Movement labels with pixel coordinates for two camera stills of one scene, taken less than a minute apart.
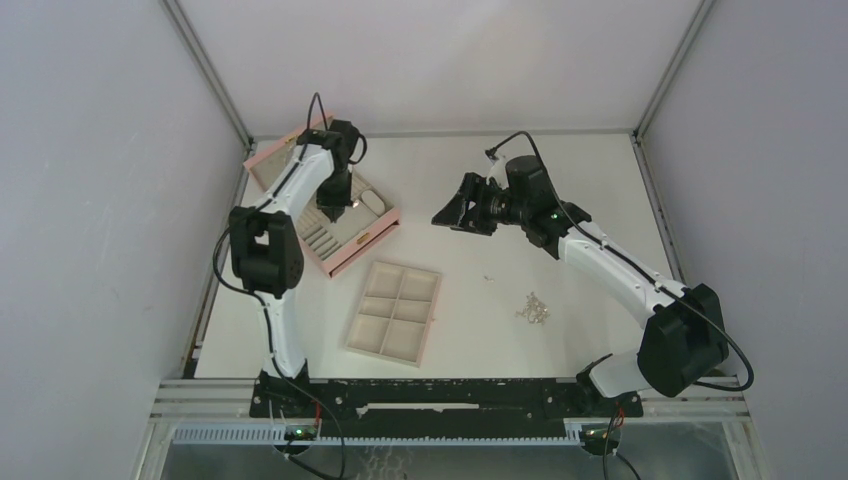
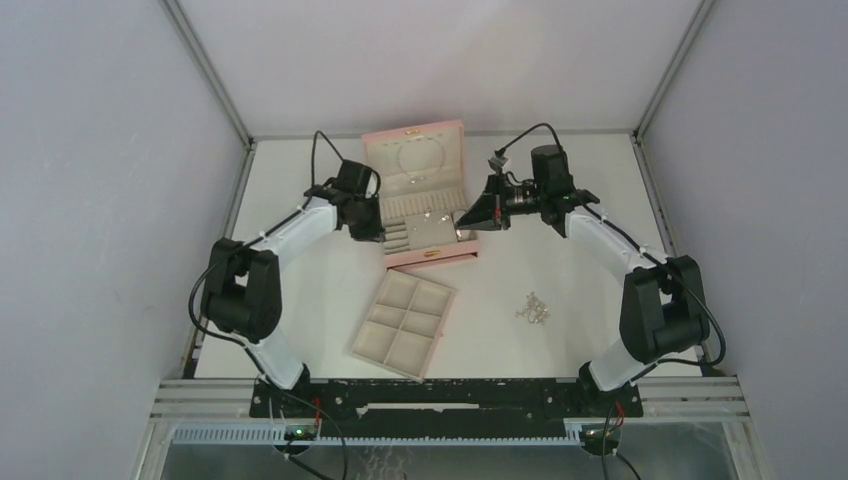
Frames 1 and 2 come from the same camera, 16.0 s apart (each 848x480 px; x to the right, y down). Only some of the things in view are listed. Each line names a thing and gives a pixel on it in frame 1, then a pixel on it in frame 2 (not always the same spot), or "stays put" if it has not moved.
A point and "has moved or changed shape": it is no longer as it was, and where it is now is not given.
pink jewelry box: (371, 218) → (423, 192)
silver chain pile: (536, 311) stays put
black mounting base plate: (437, 407) stays put
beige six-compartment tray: (394, 316) has moved or changed shape
